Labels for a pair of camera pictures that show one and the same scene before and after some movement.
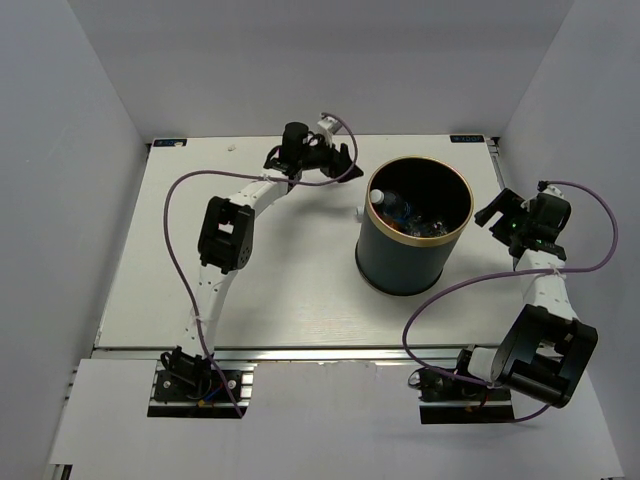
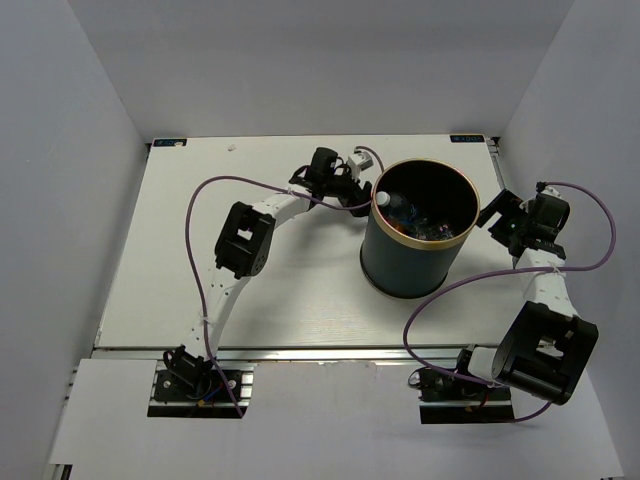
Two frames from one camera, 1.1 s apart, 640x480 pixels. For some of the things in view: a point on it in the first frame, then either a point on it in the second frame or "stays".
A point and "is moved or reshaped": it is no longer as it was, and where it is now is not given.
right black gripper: x=508 y=203 stays
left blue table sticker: x=181 y=142 stays
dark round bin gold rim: x=416 y=209 stays
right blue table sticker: x=469 y=138 stays
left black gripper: x=335 y=159 to x=355 y=194
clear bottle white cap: x=392 y=203 is moved or reshaped
